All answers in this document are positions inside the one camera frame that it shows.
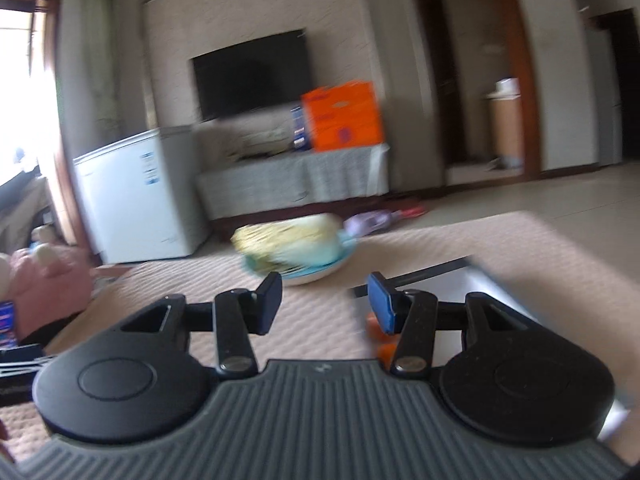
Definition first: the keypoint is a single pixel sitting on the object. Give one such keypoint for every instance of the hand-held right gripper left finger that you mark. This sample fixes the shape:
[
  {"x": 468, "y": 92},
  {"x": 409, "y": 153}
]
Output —
[{"x": 270, "y": 302}]

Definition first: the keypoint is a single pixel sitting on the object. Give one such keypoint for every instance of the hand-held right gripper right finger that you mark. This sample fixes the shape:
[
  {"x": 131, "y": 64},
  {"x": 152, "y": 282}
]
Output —
[{"x": 382, "y": 305}]

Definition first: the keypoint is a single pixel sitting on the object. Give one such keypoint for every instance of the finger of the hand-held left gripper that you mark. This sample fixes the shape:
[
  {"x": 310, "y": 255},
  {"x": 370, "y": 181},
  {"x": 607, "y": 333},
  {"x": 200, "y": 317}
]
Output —
[{"x": 22, "y": 361}]

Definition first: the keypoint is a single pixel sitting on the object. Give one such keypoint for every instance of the round smooth orange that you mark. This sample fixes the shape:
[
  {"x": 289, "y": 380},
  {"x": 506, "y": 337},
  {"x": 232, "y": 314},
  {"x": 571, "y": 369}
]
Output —
[{"x": 386, "y": 354}]

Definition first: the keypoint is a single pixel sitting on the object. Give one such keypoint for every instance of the grey box with white inside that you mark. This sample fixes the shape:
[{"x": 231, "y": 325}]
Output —
[{"x": 450, "y": 285}]

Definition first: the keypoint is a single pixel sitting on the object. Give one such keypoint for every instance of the blue printed packet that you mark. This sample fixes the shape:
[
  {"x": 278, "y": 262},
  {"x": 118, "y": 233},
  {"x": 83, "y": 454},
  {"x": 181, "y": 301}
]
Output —
[{"x": 7, "y": 322}]

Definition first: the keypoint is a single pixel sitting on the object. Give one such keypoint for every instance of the pink quilted tablecloth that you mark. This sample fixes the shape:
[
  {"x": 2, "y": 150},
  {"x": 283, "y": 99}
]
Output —
[{"x": 310, "y": 320}]

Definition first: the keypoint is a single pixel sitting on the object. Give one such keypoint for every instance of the light blue plate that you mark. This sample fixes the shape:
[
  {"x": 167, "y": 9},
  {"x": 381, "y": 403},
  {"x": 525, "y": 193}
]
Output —
[{"x": 325, "y": 270}]

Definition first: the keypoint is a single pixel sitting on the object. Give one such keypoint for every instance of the napa cabbage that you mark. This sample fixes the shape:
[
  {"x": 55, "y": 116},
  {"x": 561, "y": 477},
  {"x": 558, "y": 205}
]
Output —
[{"x": 290, "y": 240}]

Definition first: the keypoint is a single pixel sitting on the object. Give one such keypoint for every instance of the purple toy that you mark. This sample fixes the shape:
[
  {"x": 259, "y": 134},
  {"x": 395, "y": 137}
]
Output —
[{"x": 370, "y": 222}]

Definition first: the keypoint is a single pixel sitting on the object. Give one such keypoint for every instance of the red floor item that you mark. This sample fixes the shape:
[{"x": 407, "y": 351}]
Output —
[{"x": 412, "y": 210}]

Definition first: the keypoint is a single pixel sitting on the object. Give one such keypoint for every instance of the grey patterned cabinet cloth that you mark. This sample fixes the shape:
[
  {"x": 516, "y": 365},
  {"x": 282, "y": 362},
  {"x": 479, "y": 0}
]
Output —
[{"x": 300, "y": 180}]

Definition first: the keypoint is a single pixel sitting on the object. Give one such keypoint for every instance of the white chest freezer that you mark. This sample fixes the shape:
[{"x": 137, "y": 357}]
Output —
[{"x": 135, "y": 195}]

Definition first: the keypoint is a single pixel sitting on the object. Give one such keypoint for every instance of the blue carton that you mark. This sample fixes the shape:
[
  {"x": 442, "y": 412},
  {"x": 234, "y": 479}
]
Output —
[{"x": 298, "y": 127}]

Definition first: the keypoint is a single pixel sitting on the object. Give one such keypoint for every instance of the orange cardboard box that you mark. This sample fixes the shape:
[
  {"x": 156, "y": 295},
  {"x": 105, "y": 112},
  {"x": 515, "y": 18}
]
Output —
[{"x": 342, "y": 117}]

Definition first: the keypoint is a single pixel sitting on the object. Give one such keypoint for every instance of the wooden cabinet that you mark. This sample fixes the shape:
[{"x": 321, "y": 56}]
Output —
[{"x": 506, "y": 130}]

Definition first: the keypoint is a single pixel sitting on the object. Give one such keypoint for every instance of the white roll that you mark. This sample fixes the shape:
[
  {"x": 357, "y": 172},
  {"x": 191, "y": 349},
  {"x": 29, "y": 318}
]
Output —
[{"x": 502, "y": 87}]

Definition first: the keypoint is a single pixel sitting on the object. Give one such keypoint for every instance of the wooden-framed window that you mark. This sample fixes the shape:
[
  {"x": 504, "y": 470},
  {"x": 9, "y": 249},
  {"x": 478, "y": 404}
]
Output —
[{"x": 20, "y": 85}]

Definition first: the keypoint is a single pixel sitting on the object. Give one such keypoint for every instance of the grey refrigerator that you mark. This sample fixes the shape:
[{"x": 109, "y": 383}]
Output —
[{"x": 602, "y": 100}]

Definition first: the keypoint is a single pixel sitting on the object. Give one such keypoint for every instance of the black wall television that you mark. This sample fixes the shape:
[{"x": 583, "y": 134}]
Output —
[{"x": 250, "y": 77}]

